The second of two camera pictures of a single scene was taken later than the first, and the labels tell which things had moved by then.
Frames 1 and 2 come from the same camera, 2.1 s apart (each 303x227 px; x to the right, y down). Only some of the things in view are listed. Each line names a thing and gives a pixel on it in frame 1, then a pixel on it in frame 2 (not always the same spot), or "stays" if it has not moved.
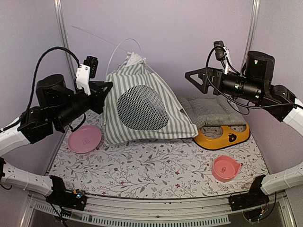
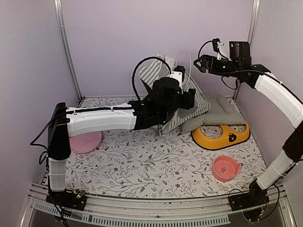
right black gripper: [218, 74] → [205, 58]
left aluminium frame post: [59, 10] stays
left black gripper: [99, 94] → [189, 101]
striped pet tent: [138, 108] → [161, 66]
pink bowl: [225, 168] stays
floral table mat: [178, 168] stays
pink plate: [84, 139] stays
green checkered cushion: [209, 110] stays
